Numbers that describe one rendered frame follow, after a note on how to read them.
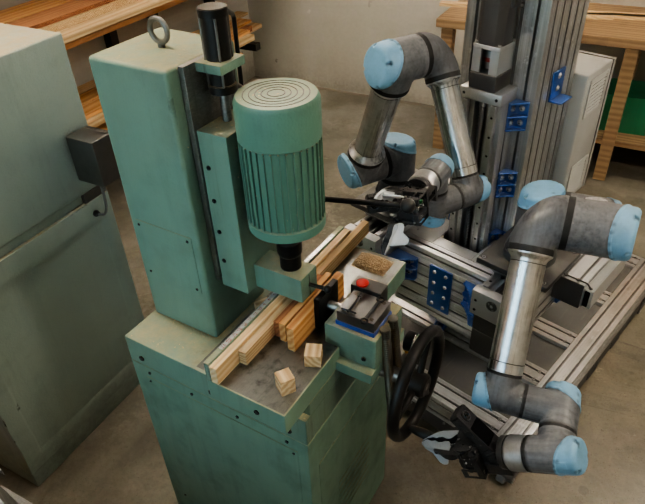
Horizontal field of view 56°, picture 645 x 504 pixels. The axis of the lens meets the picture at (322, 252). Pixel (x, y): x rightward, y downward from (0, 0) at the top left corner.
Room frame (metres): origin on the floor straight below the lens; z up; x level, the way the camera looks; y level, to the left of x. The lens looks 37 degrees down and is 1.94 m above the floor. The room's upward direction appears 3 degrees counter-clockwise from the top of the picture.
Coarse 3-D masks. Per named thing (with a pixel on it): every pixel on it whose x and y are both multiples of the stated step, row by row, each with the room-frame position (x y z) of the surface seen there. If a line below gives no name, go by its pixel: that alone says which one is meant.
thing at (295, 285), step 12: (276, 252) 1.22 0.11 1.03; (264, 264) 1.17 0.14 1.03; (276, 264) 1.17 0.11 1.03; (312, 264) 1.16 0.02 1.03; (264, 276) 1.16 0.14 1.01; (276, 276) 1.14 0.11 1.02; (288, 276) 1.12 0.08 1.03; (300, 276) 1.12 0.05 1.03; (312, 276) 1.14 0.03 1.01; (264, 288) 1.16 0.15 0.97; (276, 288) 1.14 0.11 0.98; (288, 288) 1.12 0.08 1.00; (300, 288) 1.10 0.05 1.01; (312, 288) 1.14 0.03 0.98; (300, 300) 1.10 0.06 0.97
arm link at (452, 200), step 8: (448, 192) 1.42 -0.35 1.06; (456, 192) 1.42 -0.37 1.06; (440, 200) 1.38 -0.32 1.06; (448, 200) 1.40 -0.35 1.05; (456, 200) 1.40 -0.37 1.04; (432, 208) 1.37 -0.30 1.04; (440, 208) 1.38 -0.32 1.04; (448, 208) 1.39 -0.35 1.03; (456, 208) 1.40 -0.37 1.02; (432, 216) 1.37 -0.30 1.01; (440, 216) 1.38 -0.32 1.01; (424, 224) 1.38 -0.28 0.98; (432, 224) 1.37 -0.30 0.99; (440, 224) 1.38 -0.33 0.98
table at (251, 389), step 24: (312, 336) 1.05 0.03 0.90; (264, 360) 0.98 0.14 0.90; (288, 360) 0.98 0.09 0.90; (336, 360) 1.00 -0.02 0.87; (216, 384) 0.92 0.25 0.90; (240, 384) 0.92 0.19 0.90; (264, 384) 0.91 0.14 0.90; (312, 384) 0.91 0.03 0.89; (240, 408) 0.89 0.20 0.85; (264, 408) 0.85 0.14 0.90; (288, 408) 0.84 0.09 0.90
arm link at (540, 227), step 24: (528, 216) 1.07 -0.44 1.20; (552, 216) 1.04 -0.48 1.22; (528, 240) 1.03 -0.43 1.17; (552, 240) 1.03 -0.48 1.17; (528, 264) 1.01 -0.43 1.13; (504, 288) 1.01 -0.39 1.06; (528, 288) 0.98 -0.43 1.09; (504, 312) 0.96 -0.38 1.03; (528, 312) 0.95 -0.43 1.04; (504, 336) 0.93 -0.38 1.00; (528, 336) 0.93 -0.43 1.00; (504, 360) 0.89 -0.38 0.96; (480, 384) 0.88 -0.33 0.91; (504, 384) 0.86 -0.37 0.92; (528, 384) 0.87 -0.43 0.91; (504, 408) 0.83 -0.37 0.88
